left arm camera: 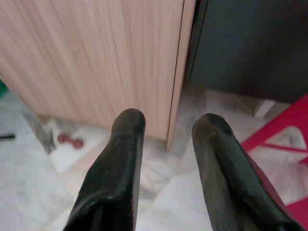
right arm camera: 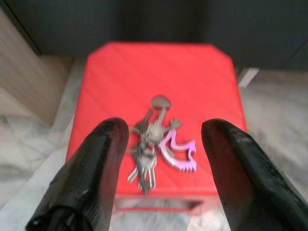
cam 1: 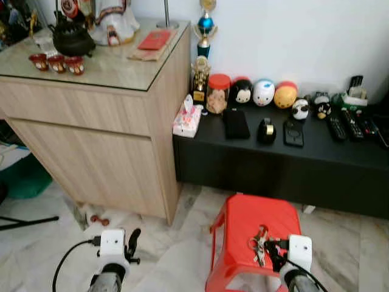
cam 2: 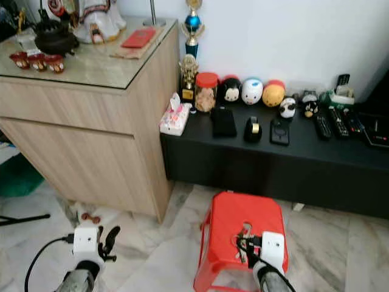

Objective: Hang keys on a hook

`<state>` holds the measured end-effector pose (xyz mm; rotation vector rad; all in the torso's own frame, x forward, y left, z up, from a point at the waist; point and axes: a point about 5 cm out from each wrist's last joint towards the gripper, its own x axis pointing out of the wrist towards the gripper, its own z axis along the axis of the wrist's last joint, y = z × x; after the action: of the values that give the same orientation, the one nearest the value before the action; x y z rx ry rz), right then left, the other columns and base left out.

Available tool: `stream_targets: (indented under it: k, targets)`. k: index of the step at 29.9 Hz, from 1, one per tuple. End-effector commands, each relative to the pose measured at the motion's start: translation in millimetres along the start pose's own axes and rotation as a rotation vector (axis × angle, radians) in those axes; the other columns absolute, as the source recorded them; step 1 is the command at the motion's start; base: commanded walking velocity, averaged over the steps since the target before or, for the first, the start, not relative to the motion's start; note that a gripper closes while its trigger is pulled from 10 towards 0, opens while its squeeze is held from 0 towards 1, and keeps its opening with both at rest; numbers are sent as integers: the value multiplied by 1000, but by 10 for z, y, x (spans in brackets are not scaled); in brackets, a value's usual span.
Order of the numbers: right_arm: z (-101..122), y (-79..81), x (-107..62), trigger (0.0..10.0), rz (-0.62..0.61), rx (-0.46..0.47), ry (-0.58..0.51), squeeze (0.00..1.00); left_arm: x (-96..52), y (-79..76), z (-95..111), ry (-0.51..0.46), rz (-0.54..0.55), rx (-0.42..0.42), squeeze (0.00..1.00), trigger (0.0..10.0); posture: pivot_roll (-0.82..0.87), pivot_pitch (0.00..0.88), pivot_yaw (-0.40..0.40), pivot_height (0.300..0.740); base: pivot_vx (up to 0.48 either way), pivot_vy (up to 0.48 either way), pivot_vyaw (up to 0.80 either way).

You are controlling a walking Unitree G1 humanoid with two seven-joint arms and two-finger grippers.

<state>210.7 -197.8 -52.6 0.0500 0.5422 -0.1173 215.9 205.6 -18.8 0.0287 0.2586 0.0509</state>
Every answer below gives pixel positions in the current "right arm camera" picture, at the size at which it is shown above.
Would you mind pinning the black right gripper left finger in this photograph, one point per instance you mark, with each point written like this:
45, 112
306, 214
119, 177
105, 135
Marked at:
89, 173

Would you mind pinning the red plastic stool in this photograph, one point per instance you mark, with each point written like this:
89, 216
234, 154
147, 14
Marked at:
156, 72

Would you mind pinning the light wooden cabinet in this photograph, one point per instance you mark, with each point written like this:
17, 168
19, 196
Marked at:
26, 79

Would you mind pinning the silver keys with pink charm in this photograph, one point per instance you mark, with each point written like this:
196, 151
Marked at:
150, 137

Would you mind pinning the black low console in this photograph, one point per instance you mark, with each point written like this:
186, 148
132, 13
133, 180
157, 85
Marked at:
168, 21

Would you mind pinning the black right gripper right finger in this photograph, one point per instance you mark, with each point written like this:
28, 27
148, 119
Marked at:
245, 178

